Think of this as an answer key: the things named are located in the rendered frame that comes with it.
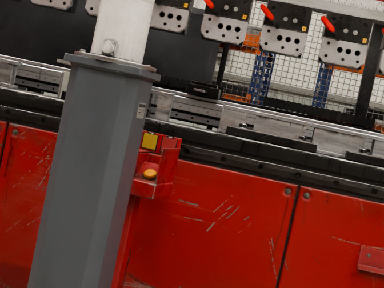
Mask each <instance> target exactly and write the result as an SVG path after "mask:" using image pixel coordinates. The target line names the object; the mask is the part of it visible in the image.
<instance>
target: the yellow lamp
mask: <svg viewBox="0 0 384 288"><path fill-rule="evenodd" d="M157 139H158V136H157V135H153V134H148V133H144V137H143V142H142V147H144V148H147V149H152V150H155V147H156V144H157Z"/></svg>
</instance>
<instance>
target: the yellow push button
mask: <svg viewBox="0 0 384 288"><path fill-rule="evenodd" d="M143 176H144V178H146V179H154V178H156V176H157V172H156V171H155V170H153V169H148V170H146V171H144V173H143Z"/></svg>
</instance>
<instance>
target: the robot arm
mask: <svg viewBox="0 0 384 288"><path fill-rule="evenodd" d="M154 3H155V0H101V2H100V6H99V12H98V17H97V22H96V26H95V32H94V37H93V42H92V46H91V52H90V53H86V52H85V50H84V49H80V51H75V52H74V55H78V56H82V57H88V58H93V59H98V60H102V61H108V62H113V63H118V64H122V65H128V66H133V67H138V68H142V69H145V70H148V71H151V72H154V73H156V70H157V69H156V68H154V67H150V65H143V64H142V62H143V56H144V53H145V47H146V42H147V36H148V33H149V28H150V22H151V17H152V13H153V8H154Z"/></svg>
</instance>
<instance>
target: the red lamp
mask: <svg viewBox="0 0 384 288"><path fill-rule="evenodd" d="M176 142H177V140H176V139H171V138H166V137H163V140H162V145H161V150H160V151H162V149H163V148H167V149H175V146H176Z"/></svg>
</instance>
